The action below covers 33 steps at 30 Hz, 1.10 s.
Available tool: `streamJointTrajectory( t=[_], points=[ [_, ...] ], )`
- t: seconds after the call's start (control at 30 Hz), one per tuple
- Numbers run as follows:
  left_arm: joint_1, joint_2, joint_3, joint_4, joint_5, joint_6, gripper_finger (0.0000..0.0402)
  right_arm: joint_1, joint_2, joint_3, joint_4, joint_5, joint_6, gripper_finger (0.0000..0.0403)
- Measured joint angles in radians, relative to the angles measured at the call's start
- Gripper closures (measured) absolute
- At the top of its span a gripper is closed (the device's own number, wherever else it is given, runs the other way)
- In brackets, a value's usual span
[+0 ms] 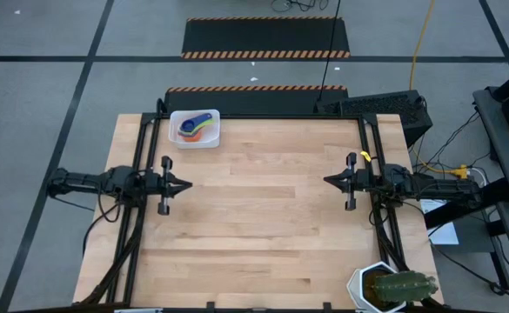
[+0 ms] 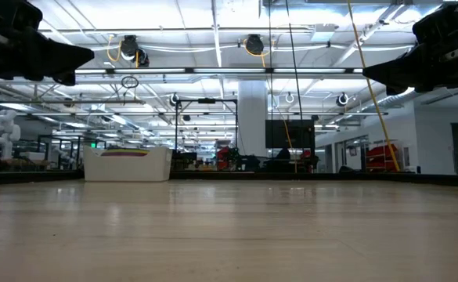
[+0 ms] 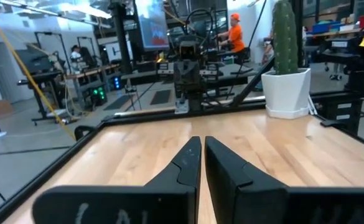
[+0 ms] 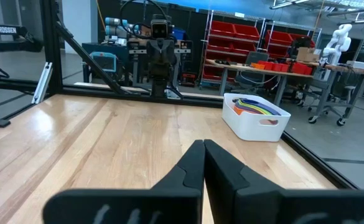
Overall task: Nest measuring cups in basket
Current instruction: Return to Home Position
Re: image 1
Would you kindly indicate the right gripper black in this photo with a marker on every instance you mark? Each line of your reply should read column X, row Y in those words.
column 367, row 180

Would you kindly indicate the yellow tag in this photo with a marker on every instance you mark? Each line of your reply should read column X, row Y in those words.
column 366, row 156

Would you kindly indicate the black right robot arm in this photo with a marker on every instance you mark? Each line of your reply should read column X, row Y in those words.
column 437, row 187

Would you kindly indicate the orange measuring cup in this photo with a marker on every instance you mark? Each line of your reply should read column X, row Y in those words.
column 189, row 137

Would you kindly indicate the black computer case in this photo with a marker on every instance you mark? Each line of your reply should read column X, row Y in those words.
column 380, row 108

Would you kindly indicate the black metal table frame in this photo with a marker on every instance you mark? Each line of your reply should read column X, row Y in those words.
column 258, row 116

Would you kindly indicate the green cactus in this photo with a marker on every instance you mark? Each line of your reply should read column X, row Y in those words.
column 404, row 287

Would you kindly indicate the black desk leg beam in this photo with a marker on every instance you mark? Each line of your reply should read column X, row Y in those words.
column 467, row 208

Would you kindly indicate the white plastic basket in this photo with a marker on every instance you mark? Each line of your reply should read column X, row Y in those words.
column 212, row 142

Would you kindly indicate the white angular plant pot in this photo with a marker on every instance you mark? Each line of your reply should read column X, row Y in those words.
column 355, row 287

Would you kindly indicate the dark blue measuring cup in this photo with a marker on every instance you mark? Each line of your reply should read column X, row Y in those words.
column 188, row 126

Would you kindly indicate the green measuring cup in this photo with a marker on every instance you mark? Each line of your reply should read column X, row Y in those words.
column 206, row 126

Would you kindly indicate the black hazard-striped floor mat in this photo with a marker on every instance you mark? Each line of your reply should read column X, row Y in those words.
column 263, row 37
column 254, row 101

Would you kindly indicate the white paper sheet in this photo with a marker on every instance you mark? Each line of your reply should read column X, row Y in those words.
column 445, row 235

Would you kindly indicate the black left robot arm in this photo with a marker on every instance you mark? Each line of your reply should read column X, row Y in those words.
column 89, row 180

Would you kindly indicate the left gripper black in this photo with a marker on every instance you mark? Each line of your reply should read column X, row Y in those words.
column 152, row 182

